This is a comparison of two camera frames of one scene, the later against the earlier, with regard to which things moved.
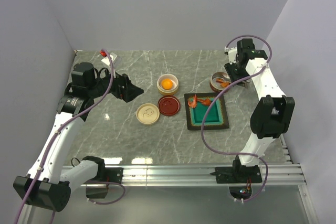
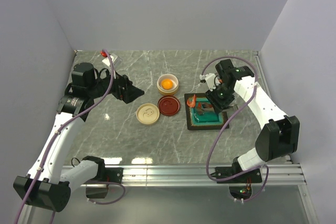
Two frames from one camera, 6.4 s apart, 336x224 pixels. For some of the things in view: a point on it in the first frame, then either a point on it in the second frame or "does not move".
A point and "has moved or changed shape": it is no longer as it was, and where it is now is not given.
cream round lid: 147,114 does not move
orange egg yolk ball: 167,84 does not move
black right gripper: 234,77 to 217,103
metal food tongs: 244,83 has moved or changed shape
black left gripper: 131,91 does not move
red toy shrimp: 194,104 does not move
